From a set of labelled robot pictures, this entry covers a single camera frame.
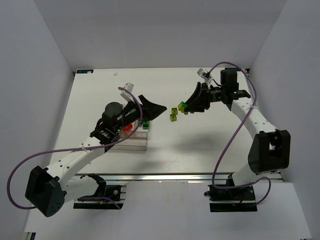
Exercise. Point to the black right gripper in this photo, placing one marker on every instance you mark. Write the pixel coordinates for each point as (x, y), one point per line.
(204, 96)

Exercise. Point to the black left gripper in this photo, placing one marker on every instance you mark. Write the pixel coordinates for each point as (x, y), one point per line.
(143, 108)

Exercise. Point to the lime lego brick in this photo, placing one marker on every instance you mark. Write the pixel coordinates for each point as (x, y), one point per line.
(174, 111)
(173, 118)

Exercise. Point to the red lego brick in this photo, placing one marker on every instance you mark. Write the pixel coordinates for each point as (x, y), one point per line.
(128, 128)

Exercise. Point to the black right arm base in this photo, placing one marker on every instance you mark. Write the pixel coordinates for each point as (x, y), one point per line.
(236, 200)

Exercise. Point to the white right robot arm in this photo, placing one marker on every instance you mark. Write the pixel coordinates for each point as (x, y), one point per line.
(270, 149)

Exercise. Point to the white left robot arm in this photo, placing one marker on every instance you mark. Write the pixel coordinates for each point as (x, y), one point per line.
(50, 187)

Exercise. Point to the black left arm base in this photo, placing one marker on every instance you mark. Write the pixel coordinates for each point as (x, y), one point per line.
(106, 196)

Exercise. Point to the clear long front bin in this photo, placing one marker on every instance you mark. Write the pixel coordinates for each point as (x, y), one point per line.
(138, 142)

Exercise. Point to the blue label left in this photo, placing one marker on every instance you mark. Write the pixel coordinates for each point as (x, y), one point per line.
(84, 71)

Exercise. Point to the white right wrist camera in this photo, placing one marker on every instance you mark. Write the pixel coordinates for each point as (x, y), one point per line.
(206, 76)

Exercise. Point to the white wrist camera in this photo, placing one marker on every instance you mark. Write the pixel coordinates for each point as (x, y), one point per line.
(126, 93)
(206, 76)

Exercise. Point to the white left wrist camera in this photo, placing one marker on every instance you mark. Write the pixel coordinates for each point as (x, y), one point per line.
(126, 93)

